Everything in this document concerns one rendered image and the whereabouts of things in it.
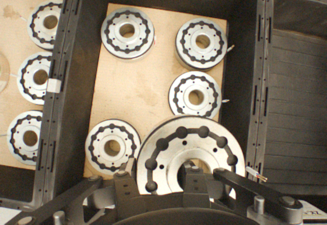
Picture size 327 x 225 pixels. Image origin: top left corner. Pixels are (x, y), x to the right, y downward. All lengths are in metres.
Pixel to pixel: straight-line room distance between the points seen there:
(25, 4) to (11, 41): 0.09
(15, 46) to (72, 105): 0.22
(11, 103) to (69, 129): 0.19
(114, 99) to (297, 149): 0.42
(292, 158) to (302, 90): 0.16
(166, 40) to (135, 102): 0.15
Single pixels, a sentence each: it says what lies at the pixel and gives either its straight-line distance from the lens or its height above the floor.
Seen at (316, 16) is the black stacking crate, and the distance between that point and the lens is 0.45.
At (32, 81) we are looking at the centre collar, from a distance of 0.37.
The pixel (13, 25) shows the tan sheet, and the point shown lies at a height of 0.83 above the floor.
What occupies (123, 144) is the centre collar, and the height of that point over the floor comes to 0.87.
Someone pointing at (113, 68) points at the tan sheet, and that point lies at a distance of 0.35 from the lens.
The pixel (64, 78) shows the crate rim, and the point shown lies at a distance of 0.28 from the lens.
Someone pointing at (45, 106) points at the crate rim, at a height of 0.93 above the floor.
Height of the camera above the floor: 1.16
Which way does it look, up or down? 86 degrees down
